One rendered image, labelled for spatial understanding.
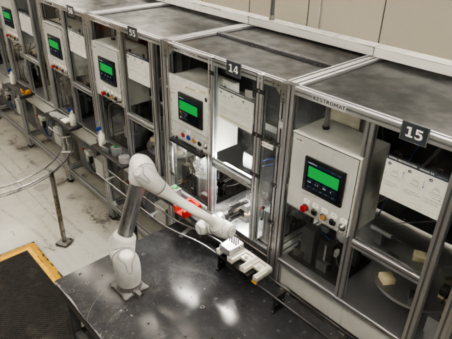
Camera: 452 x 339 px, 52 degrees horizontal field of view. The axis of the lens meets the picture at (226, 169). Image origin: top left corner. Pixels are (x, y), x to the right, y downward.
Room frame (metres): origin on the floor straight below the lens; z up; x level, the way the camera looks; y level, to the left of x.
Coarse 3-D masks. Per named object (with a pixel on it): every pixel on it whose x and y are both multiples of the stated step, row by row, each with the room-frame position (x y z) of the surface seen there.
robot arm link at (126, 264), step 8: (120, 256) 2.17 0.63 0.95; (128, 256) 2.17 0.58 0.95; (136, 256) 2.19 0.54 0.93; (120, 264) 2.13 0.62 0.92; (128, 264) 2.14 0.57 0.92; (136, 264) 2.16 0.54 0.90; (120, 272) 2.12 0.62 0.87; (128, 272) 2.12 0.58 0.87; (136, 272) 2.14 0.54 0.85; (120, 280) 2.12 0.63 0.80; (128, 280) 2.11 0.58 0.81; (136, 280) 2.14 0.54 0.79; (128, 288) 2.11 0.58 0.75
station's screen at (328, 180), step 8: (312, 168) 2.07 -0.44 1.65; (320, 168) 2.04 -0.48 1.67; (312, 176) 2.07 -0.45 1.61; (320, 176) 2.03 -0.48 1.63; (328, 176) 2.00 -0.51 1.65; (336, 176) 1.97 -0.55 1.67; (312, 184) 2.06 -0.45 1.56; (320, 184) 2.03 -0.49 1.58; (328, 184) 1.99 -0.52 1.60; (336, 184) 1.96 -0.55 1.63; (320, 192) 2.02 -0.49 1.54; (328, 192) 1.99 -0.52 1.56; (336, 192) 1.95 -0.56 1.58; (336, 200) 1.95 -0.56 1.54
